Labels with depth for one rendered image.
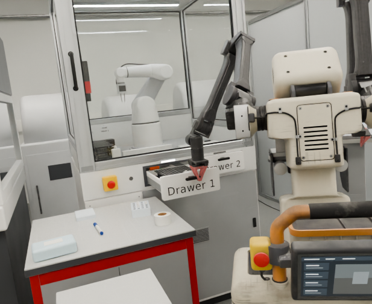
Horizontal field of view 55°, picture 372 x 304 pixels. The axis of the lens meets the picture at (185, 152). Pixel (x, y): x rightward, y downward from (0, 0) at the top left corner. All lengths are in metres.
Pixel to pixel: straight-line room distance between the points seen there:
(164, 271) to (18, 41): 4.14
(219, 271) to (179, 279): 0.81
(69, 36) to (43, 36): 3.26
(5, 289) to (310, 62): 1.55
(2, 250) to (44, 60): 3.61
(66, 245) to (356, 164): 1.62
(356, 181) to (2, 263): 1.88
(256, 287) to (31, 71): 4.50
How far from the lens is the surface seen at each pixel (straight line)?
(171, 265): 1.46
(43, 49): 5.12
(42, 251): 1.38
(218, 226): 2.17
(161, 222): 1.50
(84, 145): 1.87
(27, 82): 5.08
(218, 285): 2.32
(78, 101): 1.86
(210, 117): 1.59
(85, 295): 1.10
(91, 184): 1.90
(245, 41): 1.59
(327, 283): 0.88
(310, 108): 1.16
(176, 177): 1.64
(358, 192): 2.30
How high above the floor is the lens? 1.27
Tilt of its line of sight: 9 degrees down
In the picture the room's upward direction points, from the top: 6 degrees counter-clockwise
